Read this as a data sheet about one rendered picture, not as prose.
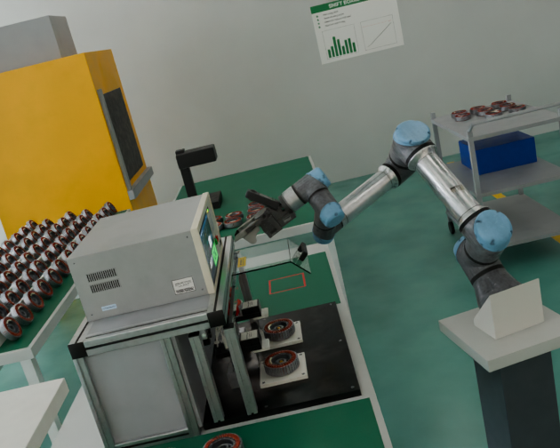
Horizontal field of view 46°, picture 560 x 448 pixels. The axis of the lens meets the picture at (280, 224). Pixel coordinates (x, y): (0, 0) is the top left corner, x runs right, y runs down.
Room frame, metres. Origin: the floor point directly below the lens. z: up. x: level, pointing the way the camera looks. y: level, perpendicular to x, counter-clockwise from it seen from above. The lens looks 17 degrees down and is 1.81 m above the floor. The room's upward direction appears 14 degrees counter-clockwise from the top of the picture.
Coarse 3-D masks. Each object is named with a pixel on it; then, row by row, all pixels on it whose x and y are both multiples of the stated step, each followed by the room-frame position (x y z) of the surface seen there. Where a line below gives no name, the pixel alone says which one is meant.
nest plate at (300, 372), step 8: (304, 360) 1.89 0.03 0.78; (264, 368) 1.90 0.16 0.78; (304, 368) 1.84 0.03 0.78; (264, 376) 1.85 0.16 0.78; (272, 376) 1.84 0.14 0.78; (280, 376) 1.82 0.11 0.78; (288, 376) 1.81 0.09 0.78; (296, 376) 1.80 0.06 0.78; (304, 376) 1.79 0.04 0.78; (264, 384) 1.80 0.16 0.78; (272, 384) 1.80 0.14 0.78
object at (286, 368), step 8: (280, 352) 1.91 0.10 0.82; (288, 352) 1.90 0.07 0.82; (264, 360) 1.89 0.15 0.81; (272, 360) 1.89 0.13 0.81; (288, 360) 1.85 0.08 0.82; (296, 360) 1.85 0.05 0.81; (272, 368) 1.82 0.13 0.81; (280, 368) 1.82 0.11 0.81; (288, 368) 1.82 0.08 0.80; (296, 368) 1.84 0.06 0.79
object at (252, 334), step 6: (252, 330) 1.90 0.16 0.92; (258, 330) 1.89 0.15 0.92; (240, 336) 1.88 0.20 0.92; (246, 336) 1.87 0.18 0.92; (252, 336) 1.86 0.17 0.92; (258, 336) 1.85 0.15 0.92; (240, 342) 1.84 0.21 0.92; (246, 342) 1.84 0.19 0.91; (252, 342) 1.84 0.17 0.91; (258, 342) 1.84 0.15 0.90; (264, 342) 1.88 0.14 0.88; (222, 348) 1.87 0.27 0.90; (246, 348) 1.84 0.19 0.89; (252, 348) 1.84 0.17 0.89; (258, 348) 1.84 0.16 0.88; (264, 348) 1.84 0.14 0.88; (216, 354) 1.85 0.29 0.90; (222, 354) 1.84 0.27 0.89; (228, 354) 1.84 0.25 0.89
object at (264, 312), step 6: (252, 300) 2.14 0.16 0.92; (258, 300) 2.13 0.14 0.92; (246, 306) 2.10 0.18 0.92; (252, 306) 2.09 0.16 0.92; (258, 306) 2.08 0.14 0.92; (240, 312) 2.12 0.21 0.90; (246, 312) 2.08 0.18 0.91; (252, 312) 2.08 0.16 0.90; (258, 312) 2.08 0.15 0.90; (264, 312) 2.11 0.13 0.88; (240, 318) 2.08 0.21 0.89; (246, 318) 2.08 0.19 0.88; (258, 318) 2.09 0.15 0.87
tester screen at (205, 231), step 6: (204, 222) 1.97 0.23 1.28; (204, 228) 1.93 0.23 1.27; (210, 228) 2.04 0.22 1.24; (204, 234) 1.91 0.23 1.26; (204, 240) 1.87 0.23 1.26; (204, 246) 1.84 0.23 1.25; (210, 246) 1.94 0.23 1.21; (204, 252) 1.81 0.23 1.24; (210, 252) 1.91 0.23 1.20; (210, 258) 1.88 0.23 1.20; (216, 264) 1.96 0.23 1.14; (210, 270) 1.82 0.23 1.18
